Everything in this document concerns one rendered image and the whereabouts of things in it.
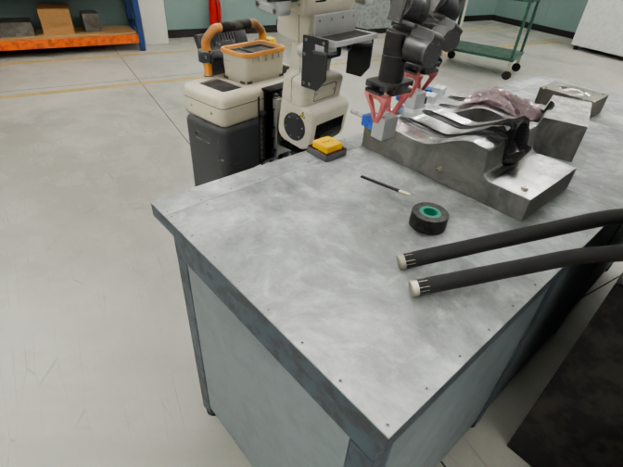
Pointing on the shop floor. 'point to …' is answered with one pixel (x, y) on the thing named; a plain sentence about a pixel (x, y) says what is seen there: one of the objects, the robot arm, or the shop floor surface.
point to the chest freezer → (601, 27)
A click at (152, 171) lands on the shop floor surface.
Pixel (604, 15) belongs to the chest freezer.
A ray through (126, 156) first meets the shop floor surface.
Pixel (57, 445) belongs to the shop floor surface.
